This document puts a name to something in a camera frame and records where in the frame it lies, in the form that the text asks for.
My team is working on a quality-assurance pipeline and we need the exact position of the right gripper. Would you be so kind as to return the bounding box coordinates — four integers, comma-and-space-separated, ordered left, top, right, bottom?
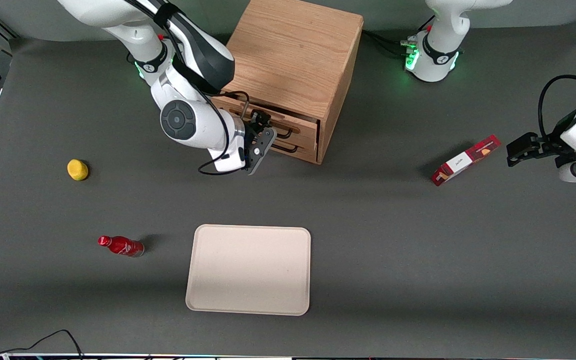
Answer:
208, 112, 277, 176

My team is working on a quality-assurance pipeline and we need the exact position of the wooden drawer with black handle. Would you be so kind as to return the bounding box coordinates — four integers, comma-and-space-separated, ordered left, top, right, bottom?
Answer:
215, 92, 319, 146
267, 139, 318, 164

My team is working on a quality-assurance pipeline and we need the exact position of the wooden drawer cabinet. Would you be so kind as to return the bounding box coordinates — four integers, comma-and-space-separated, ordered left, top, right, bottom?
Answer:
211, 0, 365, 166

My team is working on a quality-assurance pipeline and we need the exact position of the red tartan shortbread box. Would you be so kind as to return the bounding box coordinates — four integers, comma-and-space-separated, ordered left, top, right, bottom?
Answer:
430, 134, 502, 187

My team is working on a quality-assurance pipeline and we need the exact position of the beige rectangular tray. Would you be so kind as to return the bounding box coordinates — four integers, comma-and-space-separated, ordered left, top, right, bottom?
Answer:
185, 224, 312, 317

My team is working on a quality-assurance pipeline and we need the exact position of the red bottle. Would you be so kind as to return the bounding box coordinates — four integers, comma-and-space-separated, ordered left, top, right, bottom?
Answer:
97, 235, 145, 258

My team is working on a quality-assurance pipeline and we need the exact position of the yellow lemon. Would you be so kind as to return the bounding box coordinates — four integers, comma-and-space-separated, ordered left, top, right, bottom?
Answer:
67, 159, 90, 181

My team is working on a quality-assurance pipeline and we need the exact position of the black left wrist camera cable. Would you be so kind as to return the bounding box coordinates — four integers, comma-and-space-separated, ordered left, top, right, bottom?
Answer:
538, 75, 576, 143

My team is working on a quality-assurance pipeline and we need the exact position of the black left arm base cable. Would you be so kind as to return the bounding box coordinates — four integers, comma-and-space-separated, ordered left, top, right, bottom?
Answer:
368, 34, 409, 57
362, 29, 411, 47

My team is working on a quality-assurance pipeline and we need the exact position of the thin black table-edge cable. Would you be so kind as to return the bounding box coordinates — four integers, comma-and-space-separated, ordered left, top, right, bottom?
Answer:
0, 329, 85, 360

